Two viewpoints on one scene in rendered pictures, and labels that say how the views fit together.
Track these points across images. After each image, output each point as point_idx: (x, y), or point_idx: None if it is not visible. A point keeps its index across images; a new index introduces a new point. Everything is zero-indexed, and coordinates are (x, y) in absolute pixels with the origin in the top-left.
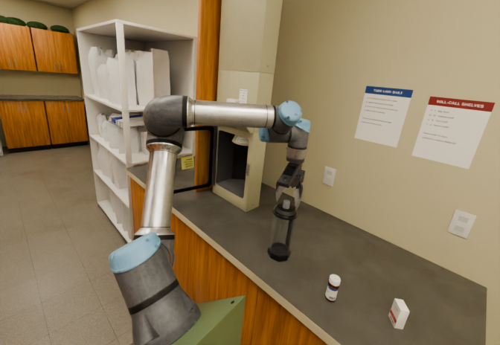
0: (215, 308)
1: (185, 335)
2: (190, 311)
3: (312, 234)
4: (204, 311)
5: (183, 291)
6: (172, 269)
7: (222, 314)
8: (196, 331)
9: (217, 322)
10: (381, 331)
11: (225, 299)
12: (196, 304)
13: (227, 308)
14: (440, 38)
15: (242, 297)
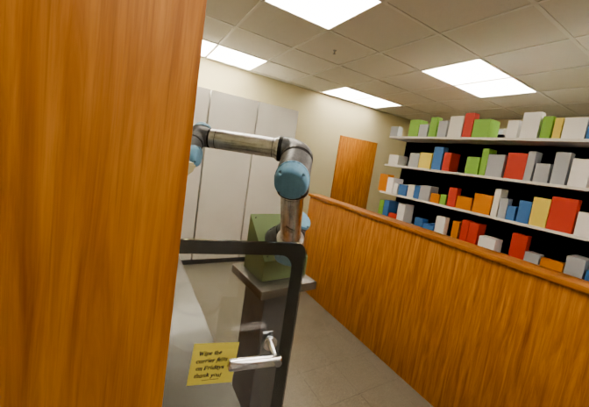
0: (260, 225)
1: (274, 225)
2: (271, 228)
3: None
4: (264, 232)
5: (273, 228)
6: (280, 223)
7: (261, 217)
8: (271, 222)
9: (265, 214)
10: None
11: (254, 226)
12: (266, 233)
13: (259, 217)
14: None
15: (251, 215)
